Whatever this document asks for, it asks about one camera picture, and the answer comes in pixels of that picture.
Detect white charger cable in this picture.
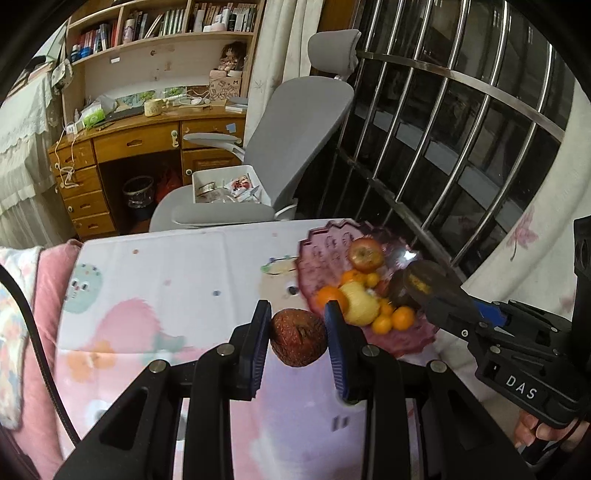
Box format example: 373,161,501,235
52,133,80,191

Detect dark laptop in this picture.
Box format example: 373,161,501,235
104,107,147,123

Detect pink glass fruit bowl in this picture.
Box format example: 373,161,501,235
297,220,445,359

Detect white storage basket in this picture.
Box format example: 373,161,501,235
191,165,274,206

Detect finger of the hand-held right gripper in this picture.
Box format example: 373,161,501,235
421,288,485,357
411,259,511,330

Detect metal window grille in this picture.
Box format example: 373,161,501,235
318,0,573,288

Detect black trash bin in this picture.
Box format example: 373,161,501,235
122,175,156,221

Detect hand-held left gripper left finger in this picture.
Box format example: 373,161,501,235
53,299,273,480

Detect white floral curtain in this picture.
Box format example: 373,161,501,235
462,83,591,320

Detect row of books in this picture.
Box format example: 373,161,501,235
70,21,122,60
122,7,188,45
191,2,259,34

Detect person's right hand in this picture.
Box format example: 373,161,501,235
513,410,583,457

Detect pink blanket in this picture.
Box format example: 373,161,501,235
0,239,85,464

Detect white lace cloth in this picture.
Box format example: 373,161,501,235
0,69,64,232

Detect red bag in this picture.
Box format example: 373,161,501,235
157,168,184,200

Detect grey office chair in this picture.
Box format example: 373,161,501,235
148,28,362,232

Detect wrinkled brown fruit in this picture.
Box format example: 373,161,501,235
269,309,329,368

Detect yellow pear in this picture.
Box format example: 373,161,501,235
339,281,382,325

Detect large orange mandarin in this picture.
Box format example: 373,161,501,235
316,286,350,315

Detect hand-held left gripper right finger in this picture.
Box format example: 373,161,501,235
322,300,532,480

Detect brown-haired doll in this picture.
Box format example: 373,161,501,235
217,41,248,75

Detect wooden desk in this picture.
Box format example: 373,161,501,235
48,107,249,241

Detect red apple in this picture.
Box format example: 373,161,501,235
347,237,385,272

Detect floral blanket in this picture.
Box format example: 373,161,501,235
0,247,43,431

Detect green tissue box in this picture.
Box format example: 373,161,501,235
81,104,110,128

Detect black cable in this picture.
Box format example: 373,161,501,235
0,265,82,449

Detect wooden bookshelf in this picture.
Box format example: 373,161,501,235
62,0,267,116

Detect dark green avocado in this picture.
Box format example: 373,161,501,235
387,261,445,311

